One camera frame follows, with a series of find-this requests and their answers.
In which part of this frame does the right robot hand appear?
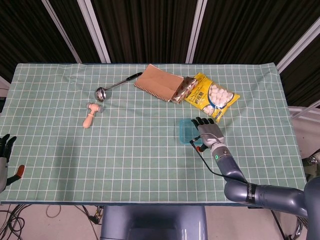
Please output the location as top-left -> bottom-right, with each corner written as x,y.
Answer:
191,116 -> 225,152

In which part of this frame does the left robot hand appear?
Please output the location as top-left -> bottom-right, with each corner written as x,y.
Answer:
0,134 -> 26,193

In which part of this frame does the blue plastic lid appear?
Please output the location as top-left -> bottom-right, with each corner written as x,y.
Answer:
178,118 -> 204,146

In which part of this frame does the yellow marshmallow bag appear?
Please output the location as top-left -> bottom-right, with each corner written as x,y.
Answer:
183,72 -> 241,124

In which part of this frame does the gold foil snack packet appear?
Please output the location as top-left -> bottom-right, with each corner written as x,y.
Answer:
170,76 -> 200,104

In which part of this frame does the brown spiral notebook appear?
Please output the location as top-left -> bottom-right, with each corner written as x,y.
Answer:
134,63 -> 185,102

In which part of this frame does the green checked tablecloth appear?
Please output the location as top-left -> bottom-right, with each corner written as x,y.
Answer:
0,62 -> 312,204

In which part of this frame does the small wooden mallet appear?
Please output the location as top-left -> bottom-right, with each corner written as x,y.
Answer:
82,102 -> 104,130

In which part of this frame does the grey-blue robot torso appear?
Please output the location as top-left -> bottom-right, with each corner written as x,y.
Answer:
99,205 -> 209,240

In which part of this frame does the black curtain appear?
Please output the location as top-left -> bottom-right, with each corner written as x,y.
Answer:
0,0 -> 320,108

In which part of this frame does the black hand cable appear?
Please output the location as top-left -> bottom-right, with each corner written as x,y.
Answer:
189,134 -> 250,184

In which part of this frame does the black floor cable bundle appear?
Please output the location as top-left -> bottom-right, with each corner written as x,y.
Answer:
0,203 -> 33,240

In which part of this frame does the white metal rail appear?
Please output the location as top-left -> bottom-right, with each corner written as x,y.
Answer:
287,99 -> 320,119

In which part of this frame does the white frame post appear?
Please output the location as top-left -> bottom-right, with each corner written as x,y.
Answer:
185,0 -> 208,64
76,0 -> 112,64
41,0 -> 83,64
276,17 -> 320,74

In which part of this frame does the tan floor cable with plug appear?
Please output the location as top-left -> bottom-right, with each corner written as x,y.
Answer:
46,204 -> 104,226

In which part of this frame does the steel ladle black handle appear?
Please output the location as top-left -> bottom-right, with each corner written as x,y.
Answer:
94,72 -> 143,102

